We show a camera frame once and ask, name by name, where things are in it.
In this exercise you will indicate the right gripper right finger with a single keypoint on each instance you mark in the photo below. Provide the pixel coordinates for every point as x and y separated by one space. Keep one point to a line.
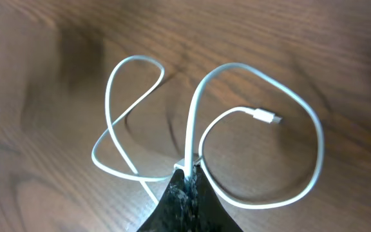
205 213

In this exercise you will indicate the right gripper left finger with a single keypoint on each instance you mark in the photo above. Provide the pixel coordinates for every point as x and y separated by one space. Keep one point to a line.
170 213

